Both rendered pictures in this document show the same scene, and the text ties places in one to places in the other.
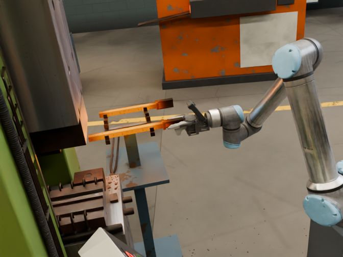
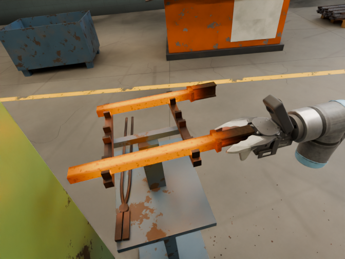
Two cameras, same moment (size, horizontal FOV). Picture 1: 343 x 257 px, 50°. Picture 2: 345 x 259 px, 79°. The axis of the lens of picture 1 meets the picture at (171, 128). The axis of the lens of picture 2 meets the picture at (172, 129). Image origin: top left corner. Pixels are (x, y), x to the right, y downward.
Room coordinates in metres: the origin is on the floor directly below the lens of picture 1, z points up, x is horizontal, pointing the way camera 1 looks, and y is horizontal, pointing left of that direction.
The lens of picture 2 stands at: (1.17, 0.14, 1.40)
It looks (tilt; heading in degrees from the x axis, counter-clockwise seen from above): 40 degrees down; 359
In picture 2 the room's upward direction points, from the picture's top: 6 degrees counter-clockwise
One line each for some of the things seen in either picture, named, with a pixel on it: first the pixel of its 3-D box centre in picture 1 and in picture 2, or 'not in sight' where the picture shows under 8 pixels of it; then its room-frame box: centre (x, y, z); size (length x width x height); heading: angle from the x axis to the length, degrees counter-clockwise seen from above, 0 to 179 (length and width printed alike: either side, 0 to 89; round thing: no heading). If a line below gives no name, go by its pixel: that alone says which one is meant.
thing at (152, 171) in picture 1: (135, 165); (156, 182); (1.63, 0.22, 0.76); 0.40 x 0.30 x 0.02; 8
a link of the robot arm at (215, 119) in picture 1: (213, 118); (299, 124); (1.58, -0.21, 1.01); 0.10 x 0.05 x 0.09; 9
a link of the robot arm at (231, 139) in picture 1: (233, 134); (316, 145); (1.60, -0.31, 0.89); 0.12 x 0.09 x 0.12; 126
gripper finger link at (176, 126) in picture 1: (177, 129); (244, 151); (1.51, -0.03, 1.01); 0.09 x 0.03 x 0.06; 117
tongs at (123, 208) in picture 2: (114, 154); (127, 162); (1.74, 0.33, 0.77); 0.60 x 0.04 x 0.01; 2
